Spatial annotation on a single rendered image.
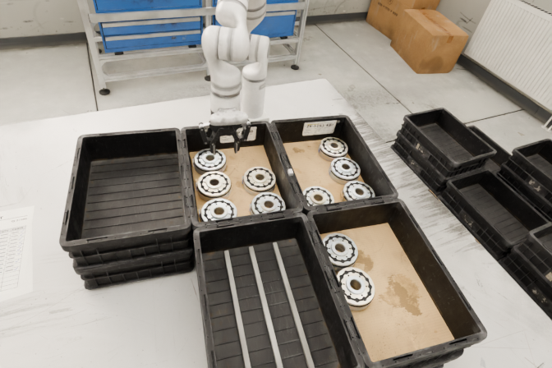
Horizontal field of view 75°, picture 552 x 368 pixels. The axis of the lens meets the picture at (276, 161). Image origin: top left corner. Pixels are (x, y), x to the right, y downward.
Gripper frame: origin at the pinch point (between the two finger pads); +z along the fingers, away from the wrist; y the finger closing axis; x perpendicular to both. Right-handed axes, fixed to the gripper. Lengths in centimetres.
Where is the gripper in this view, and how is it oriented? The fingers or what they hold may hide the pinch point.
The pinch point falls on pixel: (224, 148)
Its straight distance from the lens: 101.3
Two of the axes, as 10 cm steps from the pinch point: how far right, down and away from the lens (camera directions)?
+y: -9.7, 0.9, -2.4
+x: 2.4, 6.9, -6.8
